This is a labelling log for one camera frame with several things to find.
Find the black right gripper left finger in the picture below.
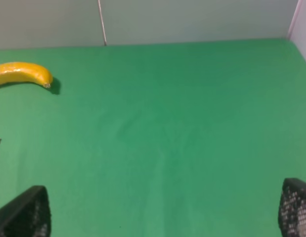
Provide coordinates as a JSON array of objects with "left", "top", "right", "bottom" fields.
[{"left": 0, "top": 186, "right": 51, "bottom": 237}]

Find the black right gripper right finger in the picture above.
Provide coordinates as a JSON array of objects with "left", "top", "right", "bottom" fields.
[{"left": 278, "top": 178, "right": 306, "bottom": 237}]

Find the yellow plastic banana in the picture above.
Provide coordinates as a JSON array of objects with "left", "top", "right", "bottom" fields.
[{"left": 0, "top": 62, "right": 53, "bottom": 88}]

